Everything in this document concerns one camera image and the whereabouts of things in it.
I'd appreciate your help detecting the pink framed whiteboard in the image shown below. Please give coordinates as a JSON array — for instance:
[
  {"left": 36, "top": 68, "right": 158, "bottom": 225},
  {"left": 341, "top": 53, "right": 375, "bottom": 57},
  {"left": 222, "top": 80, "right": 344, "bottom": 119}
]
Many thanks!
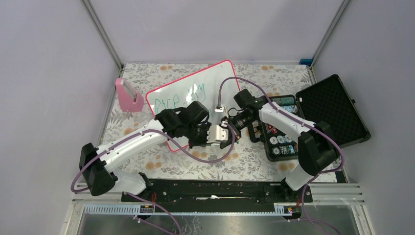
[{"left": 145, "top": 59, "right": 242, "bottom": 152}]

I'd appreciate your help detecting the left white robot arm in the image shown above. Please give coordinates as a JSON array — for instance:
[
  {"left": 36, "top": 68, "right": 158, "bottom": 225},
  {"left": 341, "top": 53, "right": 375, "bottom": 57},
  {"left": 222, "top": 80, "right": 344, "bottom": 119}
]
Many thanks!
[{"left": 77, "top": 101, "right": 211, "bottom": 201}]

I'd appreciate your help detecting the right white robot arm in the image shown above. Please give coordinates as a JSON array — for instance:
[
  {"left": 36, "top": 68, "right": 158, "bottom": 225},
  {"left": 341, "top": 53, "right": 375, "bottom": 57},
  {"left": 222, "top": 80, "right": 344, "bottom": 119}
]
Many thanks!
[{"left": 221, "top": 89, "right": 341, "bottom": 202}]

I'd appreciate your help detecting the floral table mat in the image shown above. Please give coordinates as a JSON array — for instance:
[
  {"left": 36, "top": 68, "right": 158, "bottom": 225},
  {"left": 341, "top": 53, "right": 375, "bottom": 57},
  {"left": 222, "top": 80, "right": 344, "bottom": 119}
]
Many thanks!
[{"left": 120, "top": 63, "right": 313, "bottom": 182}]

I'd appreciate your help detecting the pink eraser block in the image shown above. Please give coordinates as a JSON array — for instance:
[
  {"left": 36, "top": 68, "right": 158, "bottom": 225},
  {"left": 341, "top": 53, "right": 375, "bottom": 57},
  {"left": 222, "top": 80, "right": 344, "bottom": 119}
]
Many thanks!
[{"left": 115, "top": 78, "right": 144, "bottom": 112}]

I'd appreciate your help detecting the blue clip at corner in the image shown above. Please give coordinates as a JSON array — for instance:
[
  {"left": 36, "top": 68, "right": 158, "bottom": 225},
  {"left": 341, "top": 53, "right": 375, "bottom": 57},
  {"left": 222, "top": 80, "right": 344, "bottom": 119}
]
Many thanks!
[{"left": 299, "top": 59, "right": 313, "bottom": 66}]

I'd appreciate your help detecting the black poker chip case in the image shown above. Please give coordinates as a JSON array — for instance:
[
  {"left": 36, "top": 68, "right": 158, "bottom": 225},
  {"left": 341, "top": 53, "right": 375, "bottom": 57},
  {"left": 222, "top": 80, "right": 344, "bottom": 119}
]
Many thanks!
[{"left": 248, "top": 74, "right": 371, "bottom": 162}]

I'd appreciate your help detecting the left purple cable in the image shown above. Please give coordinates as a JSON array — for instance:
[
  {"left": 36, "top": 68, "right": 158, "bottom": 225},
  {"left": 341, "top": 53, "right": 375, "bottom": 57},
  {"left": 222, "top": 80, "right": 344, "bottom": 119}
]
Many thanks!
[{"left": 70, "top": 122, "right": 237, "bottom": 235}]

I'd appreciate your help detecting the purple cable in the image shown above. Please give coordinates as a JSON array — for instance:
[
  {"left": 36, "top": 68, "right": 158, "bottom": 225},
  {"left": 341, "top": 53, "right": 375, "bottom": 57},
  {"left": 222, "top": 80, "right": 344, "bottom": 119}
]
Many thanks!
[
  {"left": 219, "top": 77, "right": 346, "bottom": 235},
  {"left": 70, "top": 122, "right": 237, "bottom": 235}
]

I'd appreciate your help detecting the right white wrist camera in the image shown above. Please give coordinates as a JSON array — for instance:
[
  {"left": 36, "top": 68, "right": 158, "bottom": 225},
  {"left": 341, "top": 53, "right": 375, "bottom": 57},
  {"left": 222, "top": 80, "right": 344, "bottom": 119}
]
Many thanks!
[{"left": 214, "top": 105, "right": 227, "bottom": 114}]

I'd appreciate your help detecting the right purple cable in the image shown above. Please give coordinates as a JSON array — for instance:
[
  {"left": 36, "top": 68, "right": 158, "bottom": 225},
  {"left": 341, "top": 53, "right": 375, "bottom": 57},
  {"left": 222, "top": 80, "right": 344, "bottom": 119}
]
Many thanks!
[{"left": 219, "top": 77, "right": 346, "bottom": 235}]

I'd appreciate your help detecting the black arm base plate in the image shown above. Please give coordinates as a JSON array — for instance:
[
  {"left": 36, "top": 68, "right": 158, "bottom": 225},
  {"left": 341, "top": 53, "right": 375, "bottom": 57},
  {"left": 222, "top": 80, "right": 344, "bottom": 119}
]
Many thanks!
[{"left": 138, "top": 179, "right": 313, "bottom": 213}]

